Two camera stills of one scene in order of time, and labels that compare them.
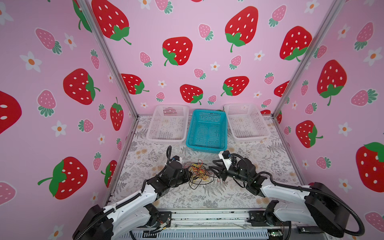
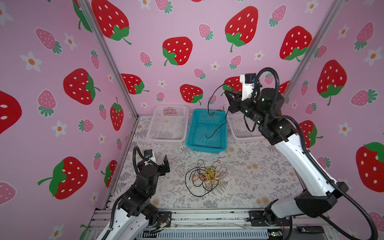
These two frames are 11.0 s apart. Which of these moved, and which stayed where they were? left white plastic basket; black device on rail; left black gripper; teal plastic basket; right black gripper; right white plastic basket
Moved: right black gripper; left black gripper
Stayed: teal plastic basket; left white plastic basket; right white plastic basket; black device on rail
